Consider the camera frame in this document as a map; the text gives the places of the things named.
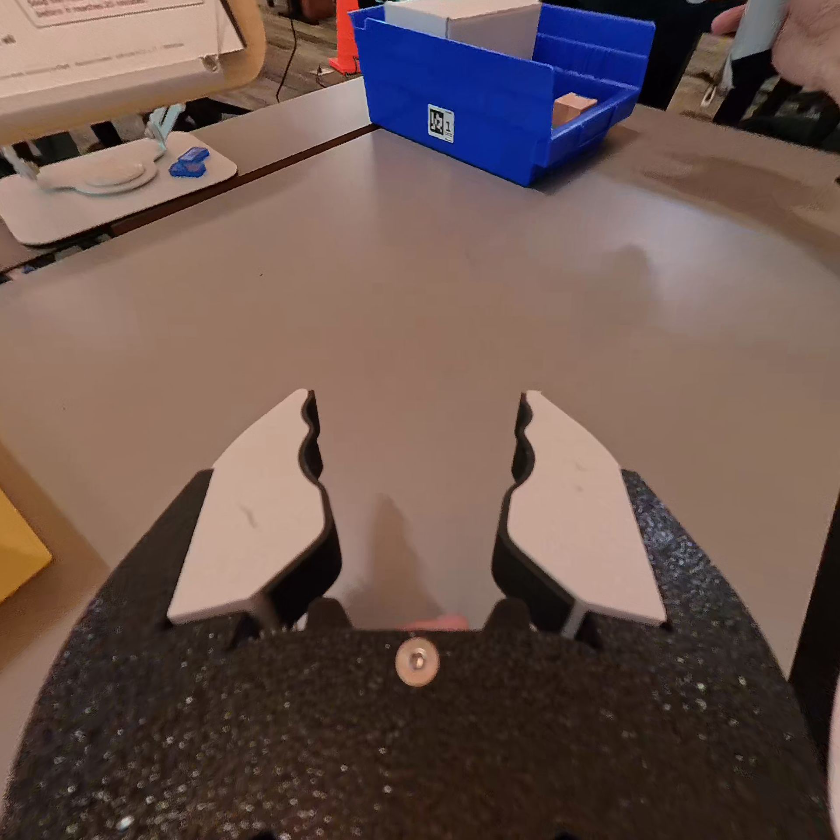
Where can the orange traffic cone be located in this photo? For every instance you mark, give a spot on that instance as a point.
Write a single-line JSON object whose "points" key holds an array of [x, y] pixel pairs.
{"points": [[344, 33]]}

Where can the small blue clip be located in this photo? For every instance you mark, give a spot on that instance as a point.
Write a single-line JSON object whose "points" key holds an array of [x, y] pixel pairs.
{"points": [[189, 163]]}

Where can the white board stand base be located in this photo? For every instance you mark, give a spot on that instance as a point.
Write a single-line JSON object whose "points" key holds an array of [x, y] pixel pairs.
{"points": [[131, 197]]}

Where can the blue plastic bin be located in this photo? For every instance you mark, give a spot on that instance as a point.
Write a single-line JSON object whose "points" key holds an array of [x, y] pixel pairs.
{"points": [[499, 124]]}

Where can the tan wooden cube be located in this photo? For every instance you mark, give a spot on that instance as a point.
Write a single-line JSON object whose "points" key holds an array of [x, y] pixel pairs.
{"points": [[572, 108]]}

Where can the large yellow plastic bin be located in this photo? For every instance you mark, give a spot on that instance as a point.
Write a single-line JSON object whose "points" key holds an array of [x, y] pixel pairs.
{"points": [[19, 551]]}

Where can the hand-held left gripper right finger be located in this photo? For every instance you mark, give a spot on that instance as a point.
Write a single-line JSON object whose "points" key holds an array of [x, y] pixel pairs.
{"points": [[577, 531]]}

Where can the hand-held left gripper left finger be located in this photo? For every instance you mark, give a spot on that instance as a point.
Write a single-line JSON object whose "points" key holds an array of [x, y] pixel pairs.
{"points": [[256, 525]]}

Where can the person's right hand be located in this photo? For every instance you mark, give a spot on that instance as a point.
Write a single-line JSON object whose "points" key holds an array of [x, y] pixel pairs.
{"points": [[814, 39]]}

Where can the white cardboard box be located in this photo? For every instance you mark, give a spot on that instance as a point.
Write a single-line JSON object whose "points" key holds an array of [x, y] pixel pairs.
{"points": [[492, 36]]}

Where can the instruction sheet on wooden board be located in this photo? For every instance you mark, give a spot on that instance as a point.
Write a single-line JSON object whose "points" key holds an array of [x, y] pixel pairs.
{"points": [[98, 59]]}

